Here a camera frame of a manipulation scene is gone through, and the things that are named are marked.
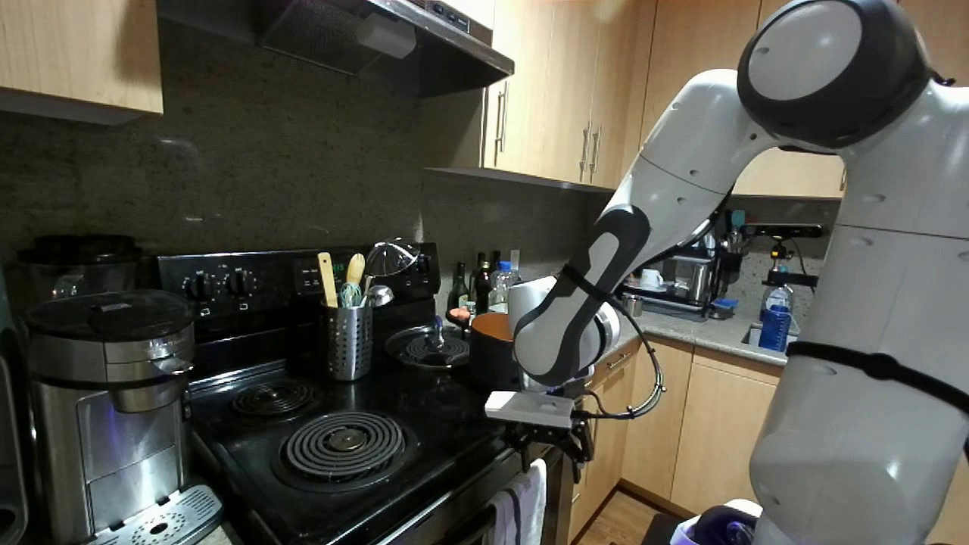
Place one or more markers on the steel coffee maker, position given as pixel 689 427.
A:
pixel 112 434

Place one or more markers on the pale utensil head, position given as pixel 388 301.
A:
pixel 383 294

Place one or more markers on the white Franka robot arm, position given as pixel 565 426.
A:
pixel 880 303

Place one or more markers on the dish rack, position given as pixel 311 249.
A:
pixel 692 277

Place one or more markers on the wooden upper cabinet row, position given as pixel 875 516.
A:
pixel 789 176

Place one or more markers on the black range hood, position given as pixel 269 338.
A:
pixel 403 39

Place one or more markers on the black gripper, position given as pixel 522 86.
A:
pixel 550 438

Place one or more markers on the small blue container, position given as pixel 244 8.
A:
pixel 725 305

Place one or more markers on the robot base platform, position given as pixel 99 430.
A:
pixel 723 528

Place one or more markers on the wide wooden spoon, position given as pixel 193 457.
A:
pixel 357 270

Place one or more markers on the blue bottle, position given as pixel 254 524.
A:
pixel 778 324

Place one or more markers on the teal utensil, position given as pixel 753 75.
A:
pixel 350 297

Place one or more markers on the small coil burner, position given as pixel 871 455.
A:
pixel 274 397

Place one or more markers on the clear plastic water bottle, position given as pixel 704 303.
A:
pixel 503 288

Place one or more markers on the black stereo camera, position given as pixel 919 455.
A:
pixel 793 232

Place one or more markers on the wooden lower cabinets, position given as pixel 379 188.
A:
pixel 706 426

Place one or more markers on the large coil burner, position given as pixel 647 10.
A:
pixel 345 443

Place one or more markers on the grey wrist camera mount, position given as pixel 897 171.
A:
pixel 530 407

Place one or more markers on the steel utensil holder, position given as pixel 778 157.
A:
pixel 350 342

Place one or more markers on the dark glass bottle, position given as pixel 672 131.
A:
pixel 484 288
pixel 458 291

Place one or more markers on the black electric stove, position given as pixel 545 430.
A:
pixel 254 474

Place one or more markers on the white kitchen towel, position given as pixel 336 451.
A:
pixel 526 504

